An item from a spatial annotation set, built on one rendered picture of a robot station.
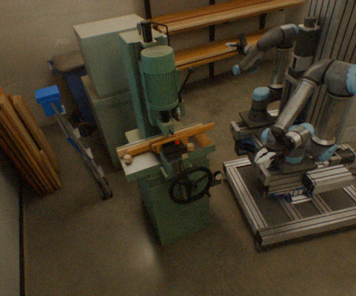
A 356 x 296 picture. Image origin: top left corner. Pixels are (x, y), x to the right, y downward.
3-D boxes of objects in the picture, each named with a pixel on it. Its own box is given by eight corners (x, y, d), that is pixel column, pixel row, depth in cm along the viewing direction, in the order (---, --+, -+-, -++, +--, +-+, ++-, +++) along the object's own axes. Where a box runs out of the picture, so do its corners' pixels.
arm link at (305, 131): (312, 140, 120) (318, 125, 115) (299, 151, 115) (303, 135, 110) (297, 133, 125) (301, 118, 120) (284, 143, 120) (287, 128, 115)
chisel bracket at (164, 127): (165, 138, 161) (163, 127, 156) (157, 126, 171) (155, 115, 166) (175, 134, 163) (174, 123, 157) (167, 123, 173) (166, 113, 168)
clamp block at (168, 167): (168, 176, 151) (166, 165, 145) (160, 162, 161) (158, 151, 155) (190, 168, 155) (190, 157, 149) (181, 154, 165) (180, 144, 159)
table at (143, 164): (131, 193, 147) (129, 186, 143) (119, 161, 169) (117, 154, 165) (223, 159, 163) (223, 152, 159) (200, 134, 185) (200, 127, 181)
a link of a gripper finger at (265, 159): (261, 175, 104) (275, 164, 107) (261, 163, 100) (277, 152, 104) (255, 171, 106) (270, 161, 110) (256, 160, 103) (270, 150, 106)
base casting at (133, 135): (148, 189, 165) (146, 180, 159) (126, 141, 207) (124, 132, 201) (210, 167, 177) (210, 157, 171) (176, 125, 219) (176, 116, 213)
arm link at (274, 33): (271, 43, 155) (235, 79, 202) (285, 39, 158) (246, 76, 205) (264, 26, 156) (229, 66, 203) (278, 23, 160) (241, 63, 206)
